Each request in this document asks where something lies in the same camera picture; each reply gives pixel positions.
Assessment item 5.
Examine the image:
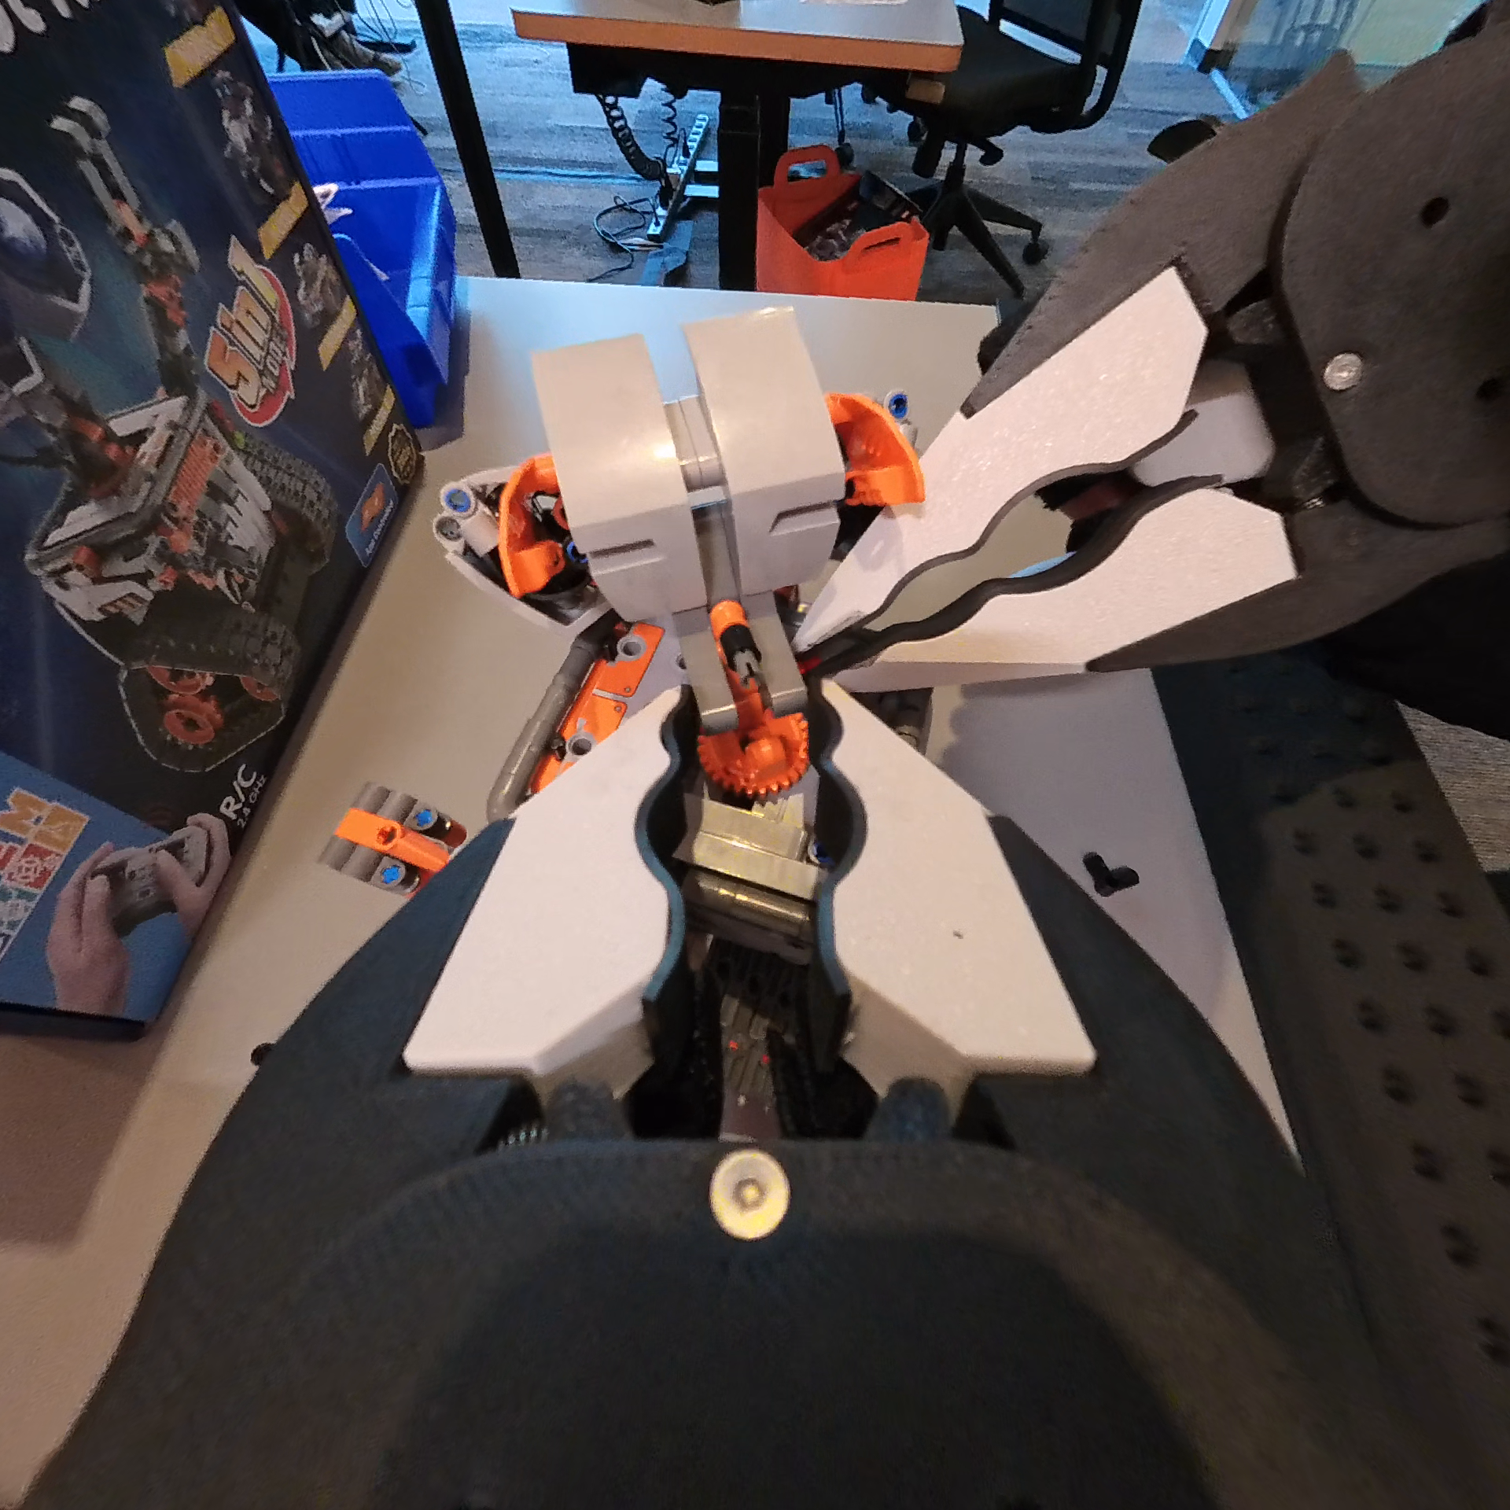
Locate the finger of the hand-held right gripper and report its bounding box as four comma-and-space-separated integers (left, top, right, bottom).
810, 263, 1279, 643
833, 490, 1306, 691

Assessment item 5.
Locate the blue plastic bin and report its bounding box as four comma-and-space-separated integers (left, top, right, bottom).
264, 71, 468, 449

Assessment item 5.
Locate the blue robot kit box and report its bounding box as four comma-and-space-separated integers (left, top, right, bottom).
0, 0, 431, 1035

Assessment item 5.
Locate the black office chair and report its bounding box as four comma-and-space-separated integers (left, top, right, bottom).
860, 0, 1144, 296

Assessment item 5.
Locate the black metal beam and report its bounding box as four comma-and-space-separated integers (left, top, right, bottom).
413, 0, 521, 280

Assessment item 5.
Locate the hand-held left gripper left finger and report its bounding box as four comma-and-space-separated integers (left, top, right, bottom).
402, 700, 697, 1087

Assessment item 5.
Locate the black perforated foam mat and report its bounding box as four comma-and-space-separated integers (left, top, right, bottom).
1168, 648, 1510, 1464

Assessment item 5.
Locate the grey orange tracked toy robot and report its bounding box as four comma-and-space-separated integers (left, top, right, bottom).
483, 601, 855, 1114

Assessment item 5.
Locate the wooden top desk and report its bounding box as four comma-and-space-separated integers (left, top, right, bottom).
512, 0, 968, 226

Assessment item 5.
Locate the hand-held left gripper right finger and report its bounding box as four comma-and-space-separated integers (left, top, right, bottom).
814, 697, 1098, 1081

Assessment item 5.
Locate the orange plastic basket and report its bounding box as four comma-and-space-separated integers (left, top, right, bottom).
754, 147, 932, 301

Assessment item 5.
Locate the small grey orange claw piece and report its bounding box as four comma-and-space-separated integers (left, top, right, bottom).
330, 790, 465, 893

